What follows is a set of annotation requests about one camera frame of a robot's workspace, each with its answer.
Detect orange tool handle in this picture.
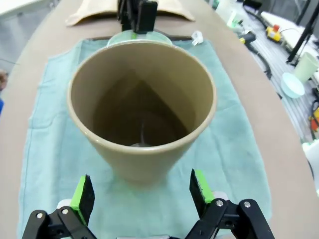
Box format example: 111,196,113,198
308,108,319,132

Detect pale mint tall cup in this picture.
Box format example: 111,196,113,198
293,51,319,85

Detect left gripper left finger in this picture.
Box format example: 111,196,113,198
23,174,96,239

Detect teal cloth mat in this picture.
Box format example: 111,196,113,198
16,38,273,239

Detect yellow emergency stop box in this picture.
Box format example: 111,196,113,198
265,24,282,42

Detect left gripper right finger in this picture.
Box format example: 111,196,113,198
185,168,276,239

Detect black handheld tool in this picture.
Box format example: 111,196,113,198
239,31,257,45

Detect beige cloth mat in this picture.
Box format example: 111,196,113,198
65,0,195,27

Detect thick black cable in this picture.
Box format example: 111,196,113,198
243,0,274,78

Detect small white plastic clip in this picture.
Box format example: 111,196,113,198
191,30,204,46

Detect white plastic device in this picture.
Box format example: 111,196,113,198
302,141,319,161

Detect dark brown handled tray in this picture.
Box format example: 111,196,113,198
86,35,194,42

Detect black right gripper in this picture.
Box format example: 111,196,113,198
117,0,140,40

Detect beige tall cup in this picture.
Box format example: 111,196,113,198
66,39,217,188

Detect mint green bowl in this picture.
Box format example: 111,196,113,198
106,29,173,47
281,72,306,99

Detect white flat panel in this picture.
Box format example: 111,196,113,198
260,11,302,27

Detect black stand poles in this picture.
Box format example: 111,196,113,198
288,0,319,66

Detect person's left hand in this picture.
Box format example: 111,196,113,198
0,71,8,92

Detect white and green container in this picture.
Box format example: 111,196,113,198
225,9,245,28

